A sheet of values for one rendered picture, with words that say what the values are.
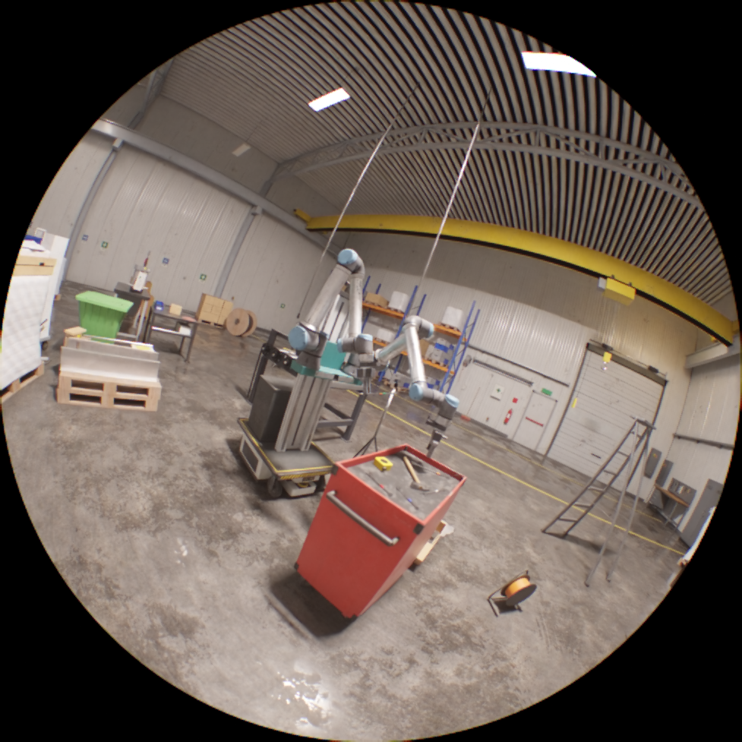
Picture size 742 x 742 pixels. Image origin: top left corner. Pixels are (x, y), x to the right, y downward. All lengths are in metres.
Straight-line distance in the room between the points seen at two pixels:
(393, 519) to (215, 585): 1.10
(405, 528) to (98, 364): 3.01
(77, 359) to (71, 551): 1.91
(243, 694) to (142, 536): 1.04
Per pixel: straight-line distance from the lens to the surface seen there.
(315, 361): 1.88
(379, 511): 1.10
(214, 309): 10.50
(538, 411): 11.15
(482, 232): 9.30
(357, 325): 1.74
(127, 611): 1.64
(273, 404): 2.29
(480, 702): 1.93
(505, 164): 9.71
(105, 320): 3.89
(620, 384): 11.96
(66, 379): 3.08
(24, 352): 3.41
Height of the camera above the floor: 1.48
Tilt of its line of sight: 6 degrees down
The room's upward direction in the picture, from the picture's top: 21 degrees clockwise
